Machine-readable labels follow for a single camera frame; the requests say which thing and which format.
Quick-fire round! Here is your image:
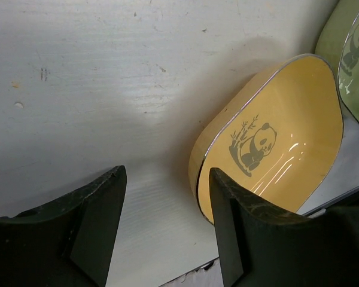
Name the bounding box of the square green panda dish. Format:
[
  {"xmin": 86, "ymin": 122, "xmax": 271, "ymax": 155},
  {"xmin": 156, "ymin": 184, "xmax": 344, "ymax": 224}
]
[{"xmin": 315, "ymin": 0, "xmax": 359, "ymax": 124}]

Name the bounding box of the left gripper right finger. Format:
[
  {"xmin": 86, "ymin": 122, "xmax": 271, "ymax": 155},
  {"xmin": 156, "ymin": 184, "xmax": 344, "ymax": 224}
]
[{"xmin": 209, "ymin": 168, "xmax": 359, "ymax": 286}]

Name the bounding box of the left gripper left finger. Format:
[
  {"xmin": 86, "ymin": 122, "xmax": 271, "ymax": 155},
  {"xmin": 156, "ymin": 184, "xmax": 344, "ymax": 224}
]
[{"xmin": 0, "ymin": 166, "xmax": 127, "ymax": 286}]

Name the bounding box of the square yellow panda dish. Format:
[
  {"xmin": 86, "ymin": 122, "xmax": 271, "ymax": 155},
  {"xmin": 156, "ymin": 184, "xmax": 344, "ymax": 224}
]
[{"xmin": 188, "ymin": 54, "xmax": 344, "ymax": 222}]

